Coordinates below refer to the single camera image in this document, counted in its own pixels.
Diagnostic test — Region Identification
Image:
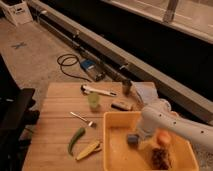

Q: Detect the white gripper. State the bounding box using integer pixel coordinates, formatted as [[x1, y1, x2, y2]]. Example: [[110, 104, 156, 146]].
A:
[[136, 121, 155, 141]]

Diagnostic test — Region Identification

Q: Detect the white cardboard box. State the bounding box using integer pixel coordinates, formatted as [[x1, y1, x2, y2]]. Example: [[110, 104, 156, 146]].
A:
[[0, 0, 33, 26]]

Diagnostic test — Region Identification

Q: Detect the blue and grey power box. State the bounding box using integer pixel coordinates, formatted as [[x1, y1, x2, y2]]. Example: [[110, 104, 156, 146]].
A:
[[80, 59, 105, 82]]

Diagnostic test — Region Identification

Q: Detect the yellow corn cob toy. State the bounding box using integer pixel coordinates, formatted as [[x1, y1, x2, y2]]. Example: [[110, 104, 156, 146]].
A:
[[76, 140, 101, 161]]

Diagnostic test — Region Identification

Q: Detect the blue sponge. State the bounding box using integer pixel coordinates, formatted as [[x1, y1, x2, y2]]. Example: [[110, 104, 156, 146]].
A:
[[126, 134, 139, 145]]

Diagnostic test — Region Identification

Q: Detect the dark metal cup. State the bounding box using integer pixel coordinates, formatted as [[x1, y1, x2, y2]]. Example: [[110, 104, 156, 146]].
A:
[[122, 79, 132, 95]]

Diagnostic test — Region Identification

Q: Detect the orange toy fruit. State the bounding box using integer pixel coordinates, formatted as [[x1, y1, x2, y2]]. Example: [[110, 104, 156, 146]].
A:
[[157, 131, 171, 146]]

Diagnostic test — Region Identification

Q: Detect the black cable loop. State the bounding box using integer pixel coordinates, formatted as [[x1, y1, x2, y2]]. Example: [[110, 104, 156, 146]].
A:
[[56, 53, 93, 83]]

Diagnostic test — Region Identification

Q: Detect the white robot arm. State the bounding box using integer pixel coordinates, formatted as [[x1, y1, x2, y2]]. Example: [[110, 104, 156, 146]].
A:
[[136, 99, 213, 153]]

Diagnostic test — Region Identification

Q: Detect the silver metal fork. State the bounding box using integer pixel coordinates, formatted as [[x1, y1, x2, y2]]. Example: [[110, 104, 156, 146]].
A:
[[70, 112, 97, 128]]

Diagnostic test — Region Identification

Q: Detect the green chili pepper toy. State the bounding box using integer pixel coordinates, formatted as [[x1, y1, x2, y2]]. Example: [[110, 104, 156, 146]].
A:
[[68, 127, 86, 155]]

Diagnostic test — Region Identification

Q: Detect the dark grape bunch toy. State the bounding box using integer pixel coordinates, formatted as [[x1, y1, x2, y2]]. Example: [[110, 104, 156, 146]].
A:
[[151, 148, 171, 170]]

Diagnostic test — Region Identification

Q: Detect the green plastic cup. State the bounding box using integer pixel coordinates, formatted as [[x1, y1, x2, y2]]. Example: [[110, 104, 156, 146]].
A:
[[88, 92, 99, 110]]

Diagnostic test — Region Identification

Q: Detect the yellow plastic tray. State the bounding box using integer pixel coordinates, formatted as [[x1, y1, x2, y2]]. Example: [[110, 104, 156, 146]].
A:
[[103, 111, 199, 171]]

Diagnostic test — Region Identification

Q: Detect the white folded cloth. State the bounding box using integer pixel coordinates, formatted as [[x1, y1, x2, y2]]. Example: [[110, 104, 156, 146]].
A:
[[133, 82, 158, 105]]

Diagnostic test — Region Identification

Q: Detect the black equipment on left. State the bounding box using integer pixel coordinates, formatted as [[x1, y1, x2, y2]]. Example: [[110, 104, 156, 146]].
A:
[[0, 54, 40, 171]]

